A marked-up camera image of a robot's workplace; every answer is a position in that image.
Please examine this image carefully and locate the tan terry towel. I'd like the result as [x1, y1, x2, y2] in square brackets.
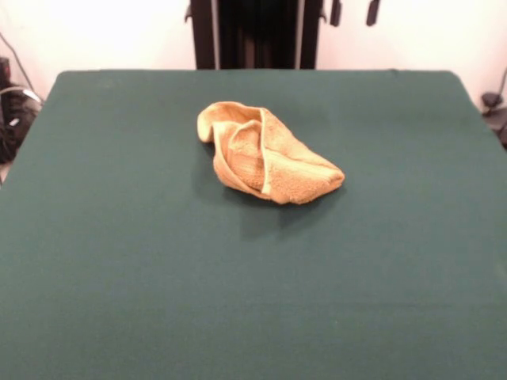
[196, 101, 346, 206]

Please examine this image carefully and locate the dark green table cloth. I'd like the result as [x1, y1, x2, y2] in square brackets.
[0, 69, 507, 380]

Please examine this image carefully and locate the black cable bundle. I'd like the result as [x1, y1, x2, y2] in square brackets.
[485, 107, 507, 150]

